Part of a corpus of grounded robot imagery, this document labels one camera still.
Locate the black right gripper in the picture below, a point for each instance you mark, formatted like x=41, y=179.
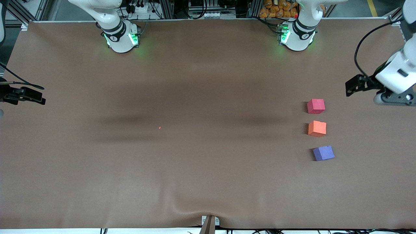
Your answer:
x=9, y=94

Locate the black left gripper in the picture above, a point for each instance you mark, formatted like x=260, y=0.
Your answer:
x=371, y=83

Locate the orange foam block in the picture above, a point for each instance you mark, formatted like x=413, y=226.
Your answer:
x=317, y=128

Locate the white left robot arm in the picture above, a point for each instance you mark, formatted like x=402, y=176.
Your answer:
x=300, y=35

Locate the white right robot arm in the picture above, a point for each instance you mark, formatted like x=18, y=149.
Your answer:
x=118, y=32

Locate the red foam block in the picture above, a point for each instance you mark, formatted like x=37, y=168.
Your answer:
x=316, y=106

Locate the purple foam block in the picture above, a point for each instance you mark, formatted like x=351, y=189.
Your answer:
x=323, y=153

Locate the bag of orange balls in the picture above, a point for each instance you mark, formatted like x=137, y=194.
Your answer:
x=276, y=9

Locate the white power strip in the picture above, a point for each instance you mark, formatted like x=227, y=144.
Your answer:
x=141, y=9

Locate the brown table cloth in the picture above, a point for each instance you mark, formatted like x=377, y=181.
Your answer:
x=208, y=169

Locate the brown clamp bar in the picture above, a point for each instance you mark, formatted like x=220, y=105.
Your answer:
x=208, y=227

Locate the white table corner bracket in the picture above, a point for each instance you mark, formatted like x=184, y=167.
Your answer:
x=24, y=26

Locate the aluminium frame post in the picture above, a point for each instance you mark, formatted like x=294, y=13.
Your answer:
x=167, y=8
x=255, y=8

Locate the silver table clamp bracket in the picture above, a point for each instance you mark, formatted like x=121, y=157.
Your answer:
x=217, y=221

